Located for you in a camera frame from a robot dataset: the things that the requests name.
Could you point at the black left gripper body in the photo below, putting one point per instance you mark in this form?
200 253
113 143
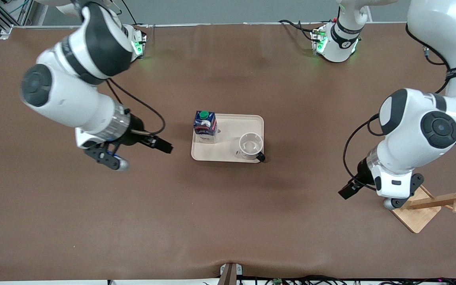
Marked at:
363 171

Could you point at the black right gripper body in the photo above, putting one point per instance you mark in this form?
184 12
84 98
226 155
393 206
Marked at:
137 133

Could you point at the blue milk carton green cap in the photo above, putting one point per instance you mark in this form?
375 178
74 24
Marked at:
206 126

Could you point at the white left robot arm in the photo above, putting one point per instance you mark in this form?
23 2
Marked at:
410 130

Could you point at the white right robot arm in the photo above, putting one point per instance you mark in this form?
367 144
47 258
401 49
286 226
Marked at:
65 91

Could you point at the cream rectangular tray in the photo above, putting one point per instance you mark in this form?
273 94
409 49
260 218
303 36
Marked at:
228 130

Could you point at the wooden mug stand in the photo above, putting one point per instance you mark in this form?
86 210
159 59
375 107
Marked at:
422 219

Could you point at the brown table cover mat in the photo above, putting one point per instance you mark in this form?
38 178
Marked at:
228 217

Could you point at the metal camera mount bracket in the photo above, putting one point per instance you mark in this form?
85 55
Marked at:
228 275

